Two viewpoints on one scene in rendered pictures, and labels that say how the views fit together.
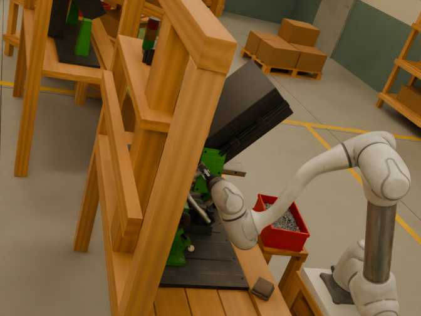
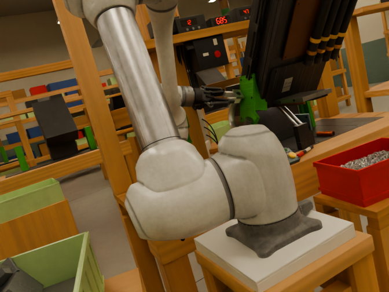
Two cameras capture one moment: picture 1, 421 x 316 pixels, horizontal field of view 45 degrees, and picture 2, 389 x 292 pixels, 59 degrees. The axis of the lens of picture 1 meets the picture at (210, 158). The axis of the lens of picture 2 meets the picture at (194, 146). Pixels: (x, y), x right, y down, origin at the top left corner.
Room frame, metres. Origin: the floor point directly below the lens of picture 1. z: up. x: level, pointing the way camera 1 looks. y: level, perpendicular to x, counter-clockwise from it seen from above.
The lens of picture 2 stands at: (1.78, -1.58, 1.28)
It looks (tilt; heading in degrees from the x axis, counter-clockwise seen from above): 9 degrees down; 91
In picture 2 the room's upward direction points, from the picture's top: 15 degrees counter-clockwise
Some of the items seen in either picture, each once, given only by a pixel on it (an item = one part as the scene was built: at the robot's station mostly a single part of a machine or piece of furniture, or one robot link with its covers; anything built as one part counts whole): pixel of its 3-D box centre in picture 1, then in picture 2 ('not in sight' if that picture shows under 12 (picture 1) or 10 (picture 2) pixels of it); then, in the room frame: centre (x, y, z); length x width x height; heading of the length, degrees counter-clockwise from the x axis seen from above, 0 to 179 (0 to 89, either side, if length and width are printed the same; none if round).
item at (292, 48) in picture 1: (287, 47); not in sight; (8.62, -0.63, 0.37); 1.20 x 0.80 x 0.74; 126
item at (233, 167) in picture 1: (205, 161); (287, 99); (2.23, 0.02, 1.11); 0.39 x 0.16 x 0.03; 113
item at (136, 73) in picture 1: (156, 78); (215, 34); (2.02, 0.32, 1.52); 0.90 x 0.25 x 0.04; 23
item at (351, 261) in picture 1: (360, 264); (252, 170); (1.89, -0.77, 1.05); 0.18 x 0.16 x 0.22; 14
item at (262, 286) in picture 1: (263, 288); not in sight; (1.70, -0.38, 0.91); 0.10 x 0.08 x 0.03; 163
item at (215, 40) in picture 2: not in sight; (206, 54); (1.94, 0.23, 1.42); 0.17 x 0.12 x 0.15; 23
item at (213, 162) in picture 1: (208, 167); (253, 97); (2.08, 0.00, 1.17); 0.13 x 0.12 x 0.20; 23
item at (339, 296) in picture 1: (343, 282); (275, 217); (1.92, -0.76, 0.91); 0.22 x 0.18 x 0.06; 22
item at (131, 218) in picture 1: (116, 135); (219, 90); (1.98, 0.42, 1.23); 1.30 x 0.05 x 0.09; 23
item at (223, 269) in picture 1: (176, 205); (271, 149); (2.12, 0.08, 0.89); 1.10 x 0.42 x 0.02; 23
